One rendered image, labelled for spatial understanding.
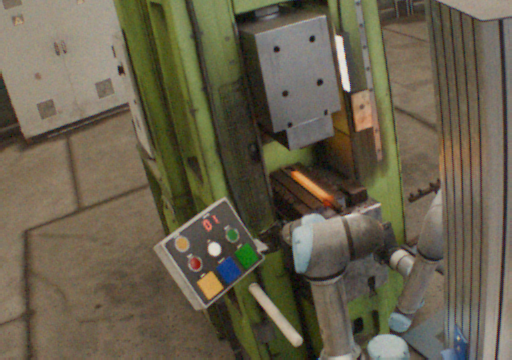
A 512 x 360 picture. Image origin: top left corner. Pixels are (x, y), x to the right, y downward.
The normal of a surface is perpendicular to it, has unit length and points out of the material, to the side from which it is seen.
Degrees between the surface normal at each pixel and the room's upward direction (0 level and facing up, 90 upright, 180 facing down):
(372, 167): 90
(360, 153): 90
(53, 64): 90
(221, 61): 90
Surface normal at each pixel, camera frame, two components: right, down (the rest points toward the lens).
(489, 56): 0.16, 0.45
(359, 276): 0.44, 0.36
